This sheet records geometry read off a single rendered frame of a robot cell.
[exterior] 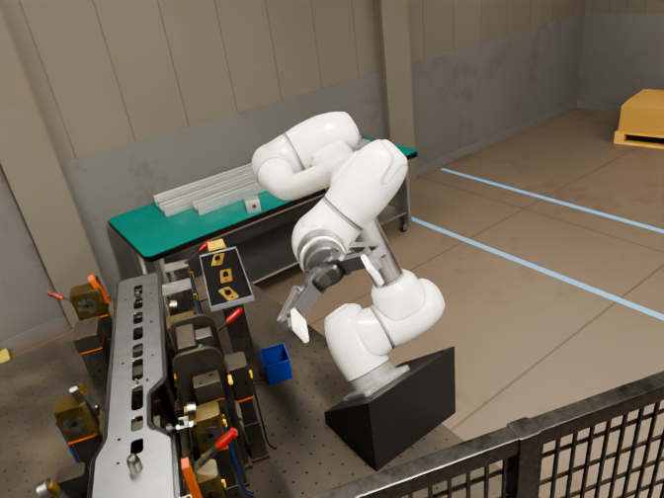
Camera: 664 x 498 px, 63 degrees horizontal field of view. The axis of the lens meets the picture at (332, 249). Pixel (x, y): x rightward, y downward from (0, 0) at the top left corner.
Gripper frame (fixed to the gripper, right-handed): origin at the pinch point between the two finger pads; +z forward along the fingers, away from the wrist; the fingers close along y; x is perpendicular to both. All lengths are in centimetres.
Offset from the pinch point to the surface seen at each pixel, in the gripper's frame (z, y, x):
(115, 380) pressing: -84, 82, -9
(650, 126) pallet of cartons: -437, -282, -227
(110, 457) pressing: -53, 80, -17
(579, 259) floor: -269, -108, -191
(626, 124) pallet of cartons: -452, -272, -217
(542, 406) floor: -150, -21, -169
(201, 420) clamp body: -52, 55, -23
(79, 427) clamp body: -70, 91, -10
